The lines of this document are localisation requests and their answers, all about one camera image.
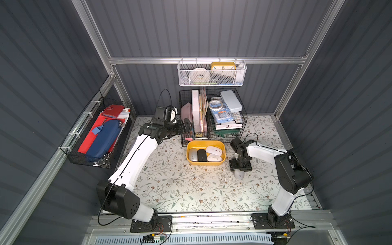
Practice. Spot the black wire side basket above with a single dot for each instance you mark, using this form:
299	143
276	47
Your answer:
70	146

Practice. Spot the red folder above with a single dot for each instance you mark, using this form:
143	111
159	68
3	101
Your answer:
111	112

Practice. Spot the white mesh hanging basket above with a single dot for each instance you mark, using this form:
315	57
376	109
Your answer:
229	78

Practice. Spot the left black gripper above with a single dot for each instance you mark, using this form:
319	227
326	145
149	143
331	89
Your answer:
186	125

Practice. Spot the clear tape roll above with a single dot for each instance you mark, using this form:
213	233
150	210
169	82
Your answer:
215	105

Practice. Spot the blue calculator package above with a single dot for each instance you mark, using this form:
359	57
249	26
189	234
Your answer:
222	115

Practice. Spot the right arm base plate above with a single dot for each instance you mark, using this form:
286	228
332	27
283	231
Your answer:
272	221

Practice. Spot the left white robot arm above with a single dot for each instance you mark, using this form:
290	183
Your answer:
116	194

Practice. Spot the grey mouse with logo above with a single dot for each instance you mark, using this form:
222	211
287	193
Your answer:
238	174

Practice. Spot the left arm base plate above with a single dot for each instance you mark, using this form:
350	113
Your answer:
156	225

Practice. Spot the light blue pencil box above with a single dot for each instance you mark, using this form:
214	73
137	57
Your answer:
231	101

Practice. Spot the black mouse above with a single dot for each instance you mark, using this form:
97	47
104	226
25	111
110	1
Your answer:
202	155

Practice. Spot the blue pencil case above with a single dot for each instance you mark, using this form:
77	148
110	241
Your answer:
104	140

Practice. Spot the white mouse with orange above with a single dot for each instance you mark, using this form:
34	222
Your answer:
214	158

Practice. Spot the black wire desk organizer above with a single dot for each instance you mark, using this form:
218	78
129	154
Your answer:
214	131

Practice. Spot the pink case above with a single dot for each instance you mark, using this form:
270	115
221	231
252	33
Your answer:
186	112

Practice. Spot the yellow storage box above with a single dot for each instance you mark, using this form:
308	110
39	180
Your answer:
203	144

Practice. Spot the white tape roll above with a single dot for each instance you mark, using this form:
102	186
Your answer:
200	75

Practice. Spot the white upright box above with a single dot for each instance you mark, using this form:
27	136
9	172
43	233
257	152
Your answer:
196	110

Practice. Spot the silver grey mouse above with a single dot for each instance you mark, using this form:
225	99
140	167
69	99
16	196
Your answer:
193	155

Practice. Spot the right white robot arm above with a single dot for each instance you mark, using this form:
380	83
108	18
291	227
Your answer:
293	175

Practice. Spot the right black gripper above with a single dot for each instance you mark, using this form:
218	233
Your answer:
240	165

